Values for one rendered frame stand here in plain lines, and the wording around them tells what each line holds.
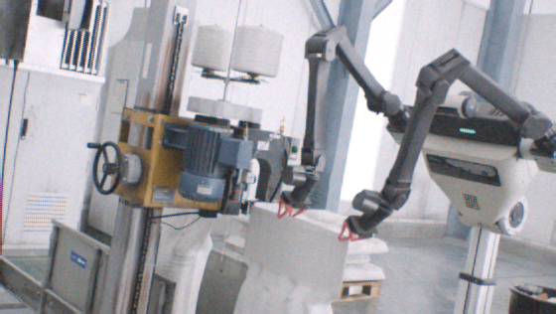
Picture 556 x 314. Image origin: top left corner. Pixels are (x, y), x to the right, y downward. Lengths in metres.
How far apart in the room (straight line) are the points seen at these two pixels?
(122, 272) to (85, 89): 2.94
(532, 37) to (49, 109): 7.91
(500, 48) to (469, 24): 0.64
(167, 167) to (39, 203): 2.91
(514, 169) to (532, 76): 8.73
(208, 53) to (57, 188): 2.91
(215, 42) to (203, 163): 0.52
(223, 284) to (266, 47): 1.29
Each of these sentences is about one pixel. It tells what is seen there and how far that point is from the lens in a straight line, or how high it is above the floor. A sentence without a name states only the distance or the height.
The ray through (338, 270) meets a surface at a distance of 2.26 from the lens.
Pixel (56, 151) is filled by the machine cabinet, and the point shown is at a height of 0.89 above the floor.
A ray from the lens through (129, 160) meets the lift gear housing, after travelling 2.35.
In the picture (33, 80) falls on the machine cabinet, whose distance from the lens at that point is 5.07.
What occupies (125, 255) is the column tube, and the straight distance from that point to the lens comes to 2.44.
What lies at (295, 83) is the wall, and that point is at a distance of 8.22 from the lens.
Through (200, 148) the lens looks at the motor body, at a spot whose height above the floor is 1.25.
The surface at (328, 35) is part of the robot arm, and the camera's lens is 2.31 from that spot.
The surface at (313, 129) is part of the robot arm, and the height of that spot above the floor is 1.38.
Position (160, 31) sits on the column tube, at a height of 1.61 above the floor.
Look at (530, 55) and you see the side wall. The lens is 11.18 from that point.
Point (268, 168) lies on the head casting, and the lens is 2.66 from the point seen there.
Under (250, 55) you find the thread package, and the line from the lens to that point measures 2.32.
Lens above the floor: 1.39
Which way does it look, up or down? 3 degrees down
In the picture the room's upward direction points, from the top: 10 degrees clockwise
